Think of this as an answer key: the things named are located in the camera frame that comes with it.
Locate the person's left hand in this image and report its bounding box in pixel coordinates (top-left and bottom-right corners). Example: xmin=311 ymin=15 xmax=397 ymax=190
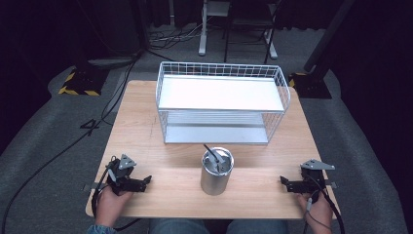
xmin=94 ymin=186 xmax=134 ymax=228

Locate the white wire shelf rack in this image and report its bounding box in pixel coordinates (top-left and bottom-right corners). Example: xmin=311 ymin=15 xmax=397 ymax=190
xmin=155 ymin=60 xmax=292 ymax=145

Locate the bundle of floor cables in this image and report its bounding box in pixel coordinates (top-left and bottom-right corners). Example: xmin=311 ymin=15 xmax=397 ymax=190
xmin=148 ymin=22 xmax=204 ymax=45

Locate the black metal chair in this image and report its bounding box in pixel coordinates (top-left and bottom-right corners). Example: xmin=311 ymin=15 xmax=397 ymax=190
xmin=223 ymin=0 xmax=284 ymax=65

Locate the silver metal cup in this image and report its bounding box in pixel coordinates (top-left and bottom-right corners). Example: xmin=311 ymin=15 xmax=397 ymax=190
xmin=200 ymin=146 xmax=235 ymax=197

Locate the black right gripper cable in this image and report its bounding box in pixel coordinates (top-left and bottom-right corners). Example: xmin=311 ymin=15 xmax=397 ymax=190
xmin=301 ymin=174 xmax=346 ymax=234

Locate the black stand with striped base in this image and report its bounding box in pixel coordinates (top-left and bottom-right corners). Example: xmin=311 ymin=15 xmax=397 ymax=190
xmin=287 ymin=0 xmax=357 ymax=99
xmin=57 ymin=0 xmax=111 ymax=98

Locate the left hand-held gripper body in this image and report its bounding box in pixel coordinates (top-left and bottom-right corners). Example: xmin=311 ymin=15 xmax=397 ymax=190
xmin=106 ymin=153 xmax=138 ymax=196

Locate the black-handled metal spatula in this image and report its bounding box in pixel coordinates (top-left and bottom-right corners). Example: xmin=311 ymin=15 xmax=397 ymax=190
xmin=203 ymin=143 xmax=229 ymax=174

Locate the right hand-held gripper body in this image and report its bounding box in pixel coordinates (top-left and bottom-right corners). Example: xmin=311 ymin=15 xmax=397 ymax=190
xmin=297 ymin=158 xmax=337 ymax=196

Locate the person's right hand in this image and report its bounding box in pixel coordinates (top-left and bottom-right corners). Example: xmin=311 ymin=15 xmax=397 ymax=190
xmin=296 ymin=190 xmax=334 ymax=234

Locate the long black floor cable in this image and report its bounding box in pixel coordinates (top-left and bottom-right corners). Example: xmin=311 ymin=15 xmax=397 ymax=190
xmin=0 ymin=52 xmax=144 ymax=234

